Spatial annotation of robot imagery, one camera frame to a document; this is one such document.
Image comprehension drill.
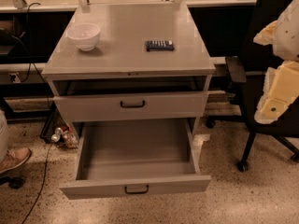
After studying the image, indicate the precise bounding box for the black drawer handle lower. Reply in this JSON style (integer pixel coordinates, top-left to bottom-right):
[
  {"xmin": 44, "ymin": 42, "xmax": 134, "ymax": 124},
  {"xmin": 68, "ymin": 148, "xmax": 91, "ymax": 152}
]
[{"xmin": 124, "ymin": 185, "xmax": 150, "ymax": 195}]

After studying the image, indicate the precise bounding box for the white ceramic bowl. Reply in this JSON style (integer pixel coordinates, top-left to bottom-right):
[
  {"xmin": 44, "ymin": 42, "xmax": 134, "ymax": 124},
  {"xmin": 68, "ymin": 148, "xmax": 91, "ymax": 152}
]
[{"xmin": 66, "ymin": 23, "xmax": 101, "ymax": 51}]

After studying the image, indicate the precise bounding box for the black floor cable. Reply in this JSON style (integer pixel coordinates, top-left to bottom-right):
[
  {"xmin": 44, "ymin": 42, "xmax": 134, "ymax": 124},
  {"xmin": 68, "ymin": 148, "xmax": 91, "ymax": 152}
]
[{"xmin": 21, "ymin": 142, "xmax": 54, "ymax": 224}]

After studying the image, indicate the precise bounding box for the black drawer handle upper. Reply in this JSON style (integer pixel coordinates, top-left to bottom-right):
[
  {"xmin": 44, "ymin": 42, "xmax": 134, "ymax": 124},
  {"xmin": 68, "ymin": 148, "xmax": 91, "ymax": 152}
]
[{"xmin": 120, "ymin": 100, "xmax": 146, "ymax": 109}]

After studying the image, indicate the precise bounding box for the open grey lower drawer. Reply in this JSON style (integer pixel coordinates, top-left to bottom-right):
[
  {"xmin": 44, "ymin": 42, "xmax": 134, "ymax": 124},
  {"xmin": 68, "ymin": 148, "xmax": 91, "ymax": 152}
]
[{"xmin": 61, "ymin": 119, "xmax": 211, "ymax": 199}]

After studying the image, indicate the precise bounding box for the tan shoe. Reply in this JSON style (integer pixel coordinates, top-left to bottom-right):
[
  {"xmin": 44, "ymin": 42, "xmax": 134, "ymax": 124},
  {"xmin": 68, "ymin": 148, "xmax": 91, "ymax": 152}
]
[{"xmin": 0, "ymin": 147, "xmax": 31, "ymax": 174}]

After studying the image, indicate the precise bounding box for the closed grey upper drawer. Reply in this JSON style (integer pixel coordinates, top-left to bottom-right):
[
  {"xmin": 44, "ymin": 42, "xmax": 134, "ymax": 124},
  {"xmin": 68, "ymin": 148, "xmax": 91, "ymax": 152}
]
[{"xmin": 54, "ymin": 91, "xmax": 207, "ymax": 122}]

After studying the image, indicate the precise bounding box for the clear plastic bottles pile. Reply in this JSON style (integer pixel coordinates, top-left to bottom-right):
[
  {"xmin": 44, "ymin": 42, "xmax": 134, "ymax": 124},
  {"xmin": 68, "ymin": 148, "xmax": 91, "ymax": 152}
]
[{"xmin": 50, "ymin": 127, "xmax": 78, "ymax": 148}]

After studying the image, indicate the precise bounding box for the black drawer handle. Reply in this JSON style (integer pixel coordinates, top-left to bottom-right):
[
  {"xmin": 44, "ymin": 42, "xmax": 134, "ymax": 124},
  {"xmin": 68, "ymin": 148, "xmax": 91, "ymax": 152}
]
[
  {"xmin": 120, "ymin": 100, "xmax": 146, "ymax": 109},
  {"xmin": 124, "ymin": 185, "xmax": 150, "ymax": 195}
]

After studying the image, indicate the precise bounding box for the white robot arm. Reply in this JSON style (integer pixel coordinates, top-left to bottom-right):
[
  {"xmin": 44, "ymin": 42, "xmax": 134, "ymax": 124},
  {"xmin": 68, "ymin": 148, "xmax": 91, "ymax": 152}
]
[{"xmin": 253, "ymin": 0, "xmax": 299, "ymax": 124}]

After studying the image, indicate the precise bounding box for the white wall power outlet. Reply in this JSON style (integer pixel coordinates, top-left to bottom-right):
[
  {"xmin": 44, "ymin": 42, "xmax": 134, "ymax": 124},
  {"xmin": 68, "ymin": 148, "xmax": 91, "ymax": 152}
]
[{"xmin": 9, "ymin": 73, "xmax": 21, "ymax": 83}]

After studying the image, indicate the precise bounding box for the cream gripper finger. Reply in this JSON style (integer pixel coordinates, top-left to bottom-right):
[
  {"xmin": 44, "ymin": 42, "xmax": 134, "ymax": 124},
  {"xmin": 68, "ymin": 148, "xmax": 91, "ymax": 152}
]
[{"xmin": 254, "ymin": 61, "xmax": 299, "ymax": 124}]

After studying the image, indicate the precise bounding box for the grey drawer cabinet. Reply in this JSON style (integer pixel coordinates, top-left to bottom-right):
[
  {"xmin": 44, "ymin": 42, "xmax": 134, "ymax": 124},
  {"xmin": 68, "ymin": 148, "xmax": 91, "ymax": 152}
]
[{"xmin": 41, "ymin": 2, "xmax": 217, "ymax": 201}]

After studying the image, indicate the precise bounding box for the black office chair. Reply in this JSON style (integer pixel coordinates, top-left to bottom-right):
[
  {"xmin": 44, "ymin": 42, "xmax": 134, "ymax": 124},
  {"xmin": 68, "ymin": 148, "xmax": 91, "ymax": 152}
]
[{"xmin": 205, "ymin": 0, "xmax": 299, "ymax": 173}]

